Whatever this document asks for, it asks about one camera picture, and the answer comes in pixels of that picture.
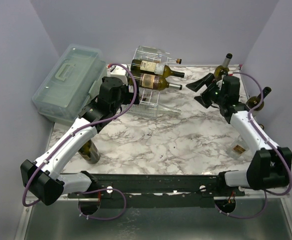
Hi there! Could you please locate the green bottle brown label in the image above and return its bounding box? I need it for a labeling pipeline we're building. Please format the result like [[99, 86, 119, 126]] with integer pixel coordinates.
[[130, 72, 183, 91]]

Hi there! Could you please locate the green bottle white label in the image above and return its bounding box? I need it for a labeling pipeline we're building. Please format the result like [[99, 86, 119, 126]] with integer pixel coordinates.
[[130, 58, 186, 79]]

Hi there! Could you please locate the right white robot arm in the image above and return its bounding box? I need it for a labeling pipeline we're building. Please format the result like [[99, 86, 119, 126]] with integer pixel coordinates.
[[186, 73, 292, 196]]

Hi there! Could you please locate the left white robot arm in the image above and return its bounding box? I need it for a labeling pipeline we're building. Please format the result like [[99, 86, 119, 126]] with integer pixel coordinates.
[[20, 77, 139, 207]]

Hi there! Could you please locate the green bottle under left arm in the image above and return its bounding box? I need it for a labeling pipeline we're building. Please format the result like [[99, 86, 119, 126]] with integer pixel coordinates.
[[78, 140, 100, 164]]

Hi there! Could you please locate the green bottle silver neck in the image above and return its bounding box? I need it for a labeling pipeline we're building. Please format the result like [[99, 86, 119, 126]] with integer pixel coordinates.
[[212, 53, 233, 83]]

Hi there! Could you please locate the green bottle far right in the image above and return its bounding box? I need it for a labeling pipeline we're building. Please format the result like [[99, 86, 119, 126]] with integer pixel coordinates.
[[246, 86, 272, 112]]

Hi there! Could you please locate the clear bottle on rack top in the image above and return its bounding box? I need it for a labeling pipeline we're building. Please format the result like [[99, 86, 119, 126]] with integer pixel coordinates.
[[133, 45, 182, 65]]

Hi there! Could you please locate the clear square liquor bottle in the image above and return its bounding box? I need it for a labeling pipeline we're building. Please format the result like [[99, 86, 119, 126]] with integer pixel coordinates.
[[227, 123, 263, 159]]

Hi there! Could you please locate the translucent green storage box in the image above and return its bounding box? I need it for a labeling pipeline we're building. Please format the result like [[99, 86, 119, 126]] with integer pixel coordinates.
[[32, 44, 107, 125]]

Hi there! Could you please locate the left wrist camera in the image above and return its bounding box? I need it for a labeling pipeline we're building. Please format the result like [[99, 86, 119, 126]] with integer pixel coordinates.
[[108, 65, 128, 86]]

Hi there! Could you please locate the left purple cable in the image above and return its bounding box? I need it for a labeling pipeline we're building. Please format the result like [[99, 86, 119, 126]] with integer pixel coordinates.
[[22, 62, 139, 221]]

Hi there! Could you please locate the purple cable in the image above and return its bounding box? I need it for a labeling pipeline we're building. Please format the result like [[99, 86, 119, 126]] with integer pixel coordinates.
[[215, 71, 292, 219], [22, 62, 139, 221]]

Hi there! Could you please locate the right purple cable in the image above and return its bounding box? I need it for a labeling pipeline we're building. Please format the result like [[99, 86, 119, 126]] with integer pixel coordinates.
[[215, 71, 292, 219]]

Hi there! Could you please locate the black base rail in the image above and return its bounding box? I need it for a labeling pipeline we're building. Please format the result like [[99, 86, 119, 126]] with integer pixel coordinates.
[[68, 174, 245, 209]]

